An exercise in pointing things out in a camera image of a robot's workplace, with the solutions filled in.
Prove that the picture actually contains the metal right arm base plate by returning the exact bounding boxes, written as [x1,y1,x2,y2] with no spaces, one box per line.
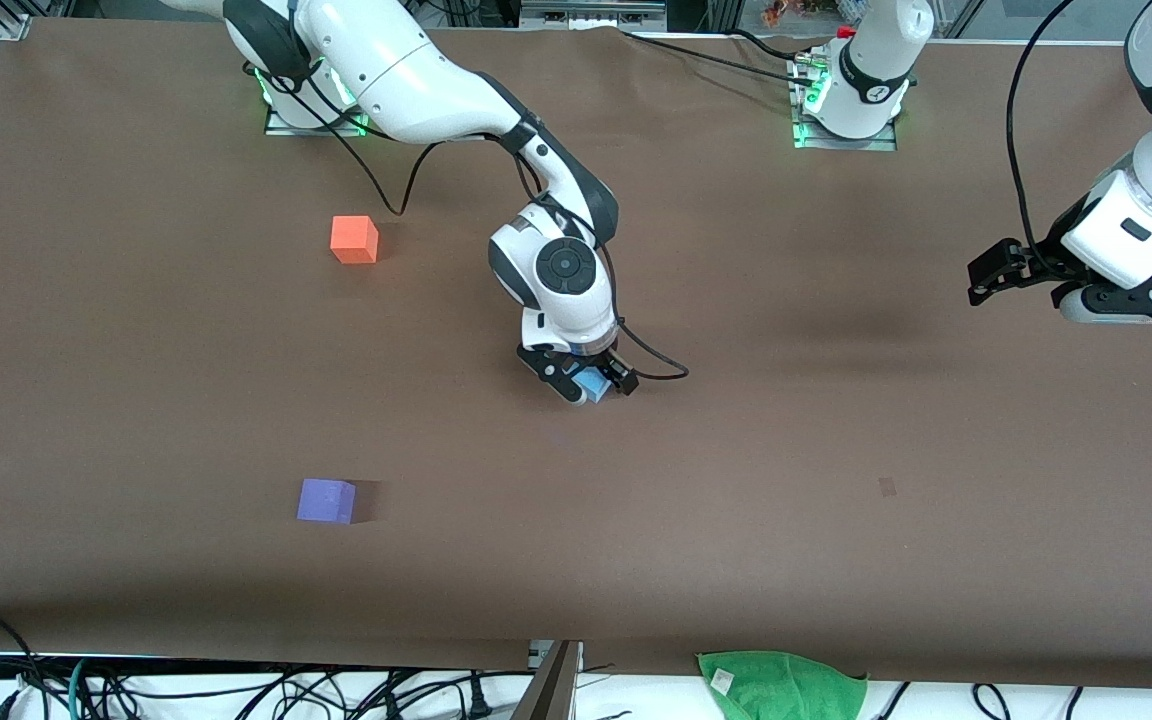
[264,60,369,138]

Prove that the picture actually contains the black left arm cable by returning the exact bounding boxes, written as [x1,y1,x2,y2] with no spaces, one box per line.
[1005,0,1082,266]

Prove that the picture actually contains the black cable on table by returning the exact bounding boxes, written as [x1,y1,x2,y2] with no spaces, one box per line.
[621,28,817,81]

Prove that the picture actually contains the colourful toy pile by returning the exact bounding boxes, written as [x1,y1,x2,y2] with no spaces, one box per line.
[761,0,862,26]

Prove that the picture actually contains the orange foam block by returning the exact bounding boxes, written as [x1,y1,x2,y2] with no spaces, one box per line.
[330,215,380,265]

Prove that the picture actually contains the green cloth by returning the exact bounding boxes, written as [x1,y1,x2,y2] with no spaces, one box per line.
[698,651,869,720]

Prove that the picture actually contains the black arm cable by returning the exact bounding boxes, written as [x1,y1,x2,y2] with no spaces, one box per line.
[266,60,690,383]
[1005,0,1082,266]

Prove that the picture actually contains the tangled black cable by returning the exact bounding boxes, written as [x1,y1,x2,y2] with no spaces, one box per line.
[86,665,497,720]

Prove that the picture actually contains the aluminium frame rail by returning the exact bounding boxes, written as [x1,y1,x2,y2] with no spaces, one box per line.
[521,0,667,31]

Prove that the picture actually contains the brown table cover sheet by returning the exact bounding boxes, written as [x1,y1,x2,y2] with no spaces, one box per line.
[0,15,1152,691]

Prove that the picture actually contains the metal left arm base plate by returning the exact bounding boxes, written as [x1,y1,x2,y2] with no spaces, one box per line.
[791,55,899,153]

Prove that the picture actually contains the aluminium profile post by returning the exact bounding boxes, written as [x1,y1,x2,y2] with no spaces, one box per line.
[511,640,583,720]

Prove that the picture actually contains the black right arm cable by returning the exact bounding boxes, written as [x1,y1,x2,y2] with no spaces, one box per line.
[266,60,690,383]

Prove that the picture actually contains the purple foam block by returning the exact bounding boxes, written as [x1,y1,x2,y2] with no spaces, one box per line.
[297,478,358,526]

